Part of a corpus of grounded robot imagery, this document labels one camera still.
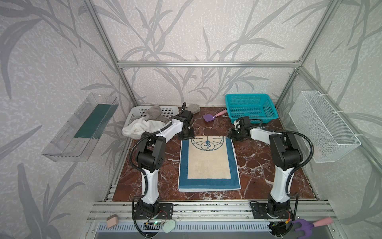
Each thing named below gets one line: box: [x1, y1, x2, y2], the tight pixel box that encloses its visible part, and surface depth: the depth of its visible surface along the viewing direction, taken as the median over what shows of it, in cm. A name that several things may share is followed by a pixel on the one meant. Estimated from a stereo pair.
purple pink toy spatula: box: [202, 109, 227, 122], surface depth 117 cm
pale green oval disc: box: [163, 219, 176, 234], surface depth 70 cm
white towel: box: [122, 117, 166, 135], surface depth 93 cm
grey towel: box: [145, 105, 172, 124], surface depth 107 cm
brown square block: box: [106, 214, 119, 229], surface depth 71 cm
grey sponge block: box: [185, 103, 201, 115], surface depth 118 cm
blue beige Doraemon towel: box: [178, 135, 242, 193], surface depth 90 cm
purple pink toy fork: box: [291, 218, 334, 239], surface depth 71 cm
